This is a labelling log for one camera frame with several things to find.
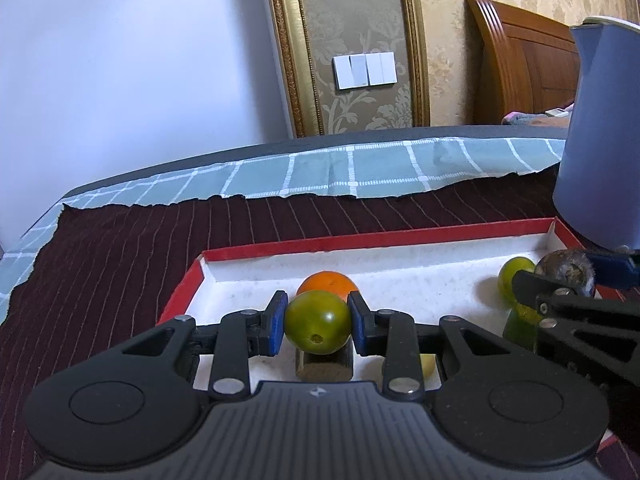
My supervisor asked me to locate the pink bedding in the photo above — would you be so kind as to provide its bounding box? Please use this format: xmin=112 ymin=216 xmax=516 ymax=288
xmin=501 ymin=102 xmax=575 ymax=126

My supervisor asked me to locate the dark striped cloth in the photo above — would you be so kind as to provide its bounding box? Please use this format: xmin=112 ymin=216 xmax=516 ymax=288
xmin=0 ymin=170 xmax=640 ymax=480

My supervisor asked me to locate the kiwi fruit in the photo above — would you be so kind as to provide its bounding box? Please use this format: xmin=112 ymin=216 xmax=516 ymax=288
xmin=534 ymin=250 xmax=597 ymax=298

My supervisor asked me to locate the small orange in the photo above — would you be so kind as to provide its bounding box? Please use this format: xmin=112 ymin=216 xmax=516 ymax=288
xmin=296 ymin=270 xmax=359 ymax=301

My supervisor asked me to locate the dark sugarcane piece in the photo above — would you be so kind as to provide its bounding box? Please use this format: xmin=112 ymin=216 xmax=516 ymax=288
xmin=294 ymin=344 xmax=354 ymax=382

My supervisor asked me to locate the green tomato with calyx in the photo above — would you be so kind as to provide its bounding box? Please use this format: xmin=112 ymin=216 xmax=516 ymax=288
xmin=498 ymin=257 xmax=537 ymax=306

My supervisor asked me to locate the red cardboard box tray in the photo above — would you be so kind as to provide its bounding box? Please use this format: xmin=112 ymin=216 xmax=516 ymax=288
xmin=157 ymin=216 xmax=640 ymax=396

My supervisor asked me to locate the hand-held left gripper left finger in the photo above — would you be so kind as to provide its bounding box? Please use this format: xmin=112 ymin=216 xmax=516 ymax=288
xmin=120 ymin=291 xmax=290 ymax=402

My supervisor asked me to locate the yellow-green tomato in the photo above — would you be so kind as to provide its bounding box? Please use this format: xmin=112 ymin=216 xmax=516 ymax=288
xmin=284 ymin=291 xmax=352 ymax=356

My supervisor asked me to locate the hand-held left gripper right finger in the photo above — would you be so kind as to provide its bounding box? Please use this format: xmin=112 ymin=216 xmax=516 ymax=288
xmin=347 ymin=291 xmax=521 ymax=402

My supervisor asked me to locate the blue electric kettle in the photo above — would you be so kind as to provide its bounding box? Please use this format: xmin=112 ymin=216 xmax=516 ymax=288
xmin=552 ymin=16 xmax=640 ymax=253

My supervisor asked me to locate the light blue checkered cloth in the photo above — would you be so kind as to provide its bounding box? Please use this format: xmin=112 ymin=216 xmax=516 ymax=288
xmin=0 ymin=137 xmax=568 ymax=321

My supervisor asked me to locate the wooden headboard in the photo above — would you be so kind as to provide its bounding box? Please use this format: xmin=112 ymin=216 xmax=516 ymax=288
xmin=465 ymin=0 xmax=583 ymax=126

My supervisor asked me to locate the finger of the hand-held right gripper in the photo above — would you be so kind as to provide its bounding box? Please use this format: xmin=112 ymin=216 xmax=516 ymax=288
xmin=590 ymin=254 xmax=640 ymax=291
xmin=511 ymin=269 xmax=640 ymax=401

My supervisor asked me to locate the white wall light switch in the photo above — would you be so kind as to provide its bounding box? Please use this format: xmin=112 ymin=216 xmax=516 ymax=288
xmin=332 ymin=51 xmax=398 ymax=91

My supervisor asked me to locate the gold wall panel frame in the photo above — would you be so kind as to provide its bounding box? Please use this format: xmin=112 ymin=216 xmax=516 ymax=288
xmin=262 ymin=0 xmax=432 ymax=138

